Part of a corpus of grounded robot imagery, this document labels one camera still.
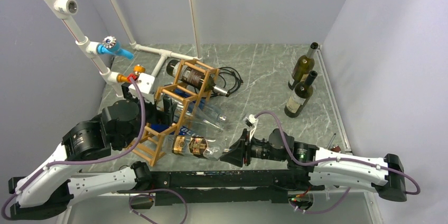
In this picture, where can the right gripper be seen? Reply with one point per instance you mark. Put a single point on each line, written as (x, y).
(240, 151)

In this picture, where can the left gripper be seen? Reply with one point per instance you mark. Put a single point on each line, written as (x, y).
(166, 116)

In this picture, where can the clear liquor bottle black cap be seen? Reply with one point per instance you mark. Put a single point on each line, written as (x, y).
(194, 147)

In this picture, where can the dark wine bottle front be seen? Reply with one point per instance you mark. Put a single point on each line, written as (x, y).
(194, 77)

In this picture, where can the dark wine bottle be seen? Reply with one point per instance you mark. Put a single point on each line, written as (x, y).
(194, 77)
(300, 96)

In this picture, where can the wooden wine rack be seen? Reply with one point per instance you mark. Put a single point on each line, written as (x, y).
(150, 146)

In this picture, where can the green wine bottle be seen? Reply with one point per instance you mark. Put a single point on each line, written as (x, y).
(303, 66)

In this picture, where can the tall blue square bottle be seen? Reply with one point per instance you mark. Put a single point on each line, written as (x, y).
(209, 113)

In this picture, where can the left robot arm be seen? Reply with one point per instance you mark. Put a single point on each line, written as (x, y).
(51, 189)

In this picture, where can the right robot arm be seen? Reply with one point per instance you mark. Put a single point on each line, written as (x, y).
(321, 166)

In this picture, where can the orange plastic faucet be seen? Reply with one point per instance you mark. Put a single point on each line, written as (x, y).
(137, 70)

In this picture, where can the blue plastic faucet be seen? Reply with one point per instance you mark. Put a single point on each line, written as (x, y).
(110, 45)

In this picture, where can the yellow black screwdriver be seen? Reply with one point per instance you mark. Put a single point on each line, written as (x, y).
(330, 143)

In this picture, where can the brown faucet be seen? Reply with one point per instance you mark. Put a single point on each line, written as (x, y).
(336, 148)

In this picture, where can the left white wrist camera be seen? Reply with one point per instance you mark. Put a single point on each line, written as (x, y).
(147, 85)

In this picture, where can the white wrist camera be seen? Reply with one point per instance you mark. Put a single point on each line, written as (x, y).
(147, 85)
(250, 120)

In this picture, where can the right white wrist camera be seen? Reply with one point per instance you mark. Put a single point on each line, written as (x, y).
(250, 120)

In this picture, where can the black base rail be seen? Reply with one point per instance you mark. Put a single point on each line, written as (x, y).
(274, 186)

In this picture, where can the white PVC pipe frame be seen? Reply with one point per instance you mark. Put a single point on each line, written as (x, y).
(66, 9)

